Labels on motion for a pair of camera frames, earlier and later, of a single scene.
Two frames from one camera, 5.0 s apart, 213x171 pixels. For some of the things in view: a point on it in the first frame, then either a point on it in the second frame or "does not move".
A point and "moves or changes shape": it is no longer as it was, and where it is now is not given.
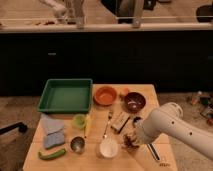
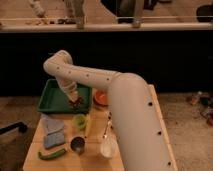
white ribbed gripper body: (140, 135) → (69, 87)
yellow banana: (87, 125) does not move
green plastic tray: (67, 95) does not move
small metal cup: (77, 145) does not move
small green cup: (79, 121) does not move
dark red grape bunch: (128, 142) moves or changes shape
